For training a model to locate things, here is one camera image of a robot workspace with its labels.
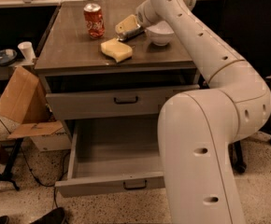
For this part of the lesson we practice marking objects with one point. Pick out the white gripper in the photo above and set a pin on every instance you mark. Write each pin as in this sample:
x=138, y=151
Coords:
x=140, y=17

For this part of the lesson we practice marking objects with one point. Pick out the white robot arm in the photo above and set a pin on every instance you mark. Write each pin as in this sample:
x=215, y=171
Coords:
x=195, y=128

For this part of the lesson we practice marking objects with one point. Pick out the red soda can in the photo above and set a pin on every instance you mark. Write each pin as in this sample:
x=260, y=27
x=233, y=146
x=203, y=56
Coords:
x=94, y=20

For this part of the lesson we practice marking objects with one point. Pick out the grey middle drawer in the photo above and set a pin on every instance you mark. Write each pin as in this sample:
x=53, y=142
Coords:
x=118, y=103

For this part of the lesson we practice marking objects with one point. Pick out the grey open bottom drawer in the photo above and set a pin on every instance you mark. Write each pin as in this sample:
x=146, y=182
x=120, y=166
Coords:
x=113, y=155

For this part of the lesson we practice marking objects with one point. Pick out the yellow sponge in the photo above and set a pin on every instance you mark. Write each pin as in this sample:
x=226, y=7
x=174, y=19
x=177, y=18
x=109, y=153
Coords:
x=116, y=50

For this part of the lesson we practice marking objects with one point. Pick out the white bowl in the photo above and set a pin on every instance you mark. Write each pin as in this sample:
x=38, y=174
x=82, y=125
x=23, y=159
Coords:
x=160, y=34

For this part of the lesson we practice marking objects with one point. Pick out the white paper cup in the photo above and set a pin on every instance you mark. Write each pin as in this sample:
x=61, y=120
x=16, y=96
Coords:
x=26, y=48

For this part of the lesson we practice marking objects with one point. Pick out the black office chair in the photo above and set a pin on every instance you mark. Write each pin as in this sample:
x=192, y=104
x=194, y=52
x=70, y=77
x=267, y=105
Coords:
x=246, y=27

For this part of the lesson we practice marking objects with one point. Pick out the dark round dish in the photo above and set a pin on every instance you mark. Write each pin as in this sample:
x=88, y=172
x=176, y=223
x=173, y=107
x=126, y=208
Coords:
x=7, y=57

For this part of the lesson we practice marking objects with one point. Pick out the brown cardboard box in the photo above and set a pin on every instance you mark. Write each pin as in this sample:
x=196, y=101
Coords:
x=24, y=102

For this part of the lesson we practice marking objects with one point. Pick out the low side shelf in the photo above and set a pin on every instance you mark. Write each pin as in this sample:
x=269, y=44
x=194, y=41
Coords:
x=7, y=71

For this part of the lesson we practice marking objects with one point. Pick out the black metal stand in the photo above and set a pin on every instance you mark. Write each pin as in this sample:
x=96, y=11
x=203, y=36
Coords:
x=8, y=159

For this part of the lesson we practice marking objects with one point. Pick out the black shoe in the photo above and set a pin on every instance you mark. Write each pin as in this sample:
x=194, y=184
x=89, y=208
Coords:
x=4, y=219
x=56, y=216

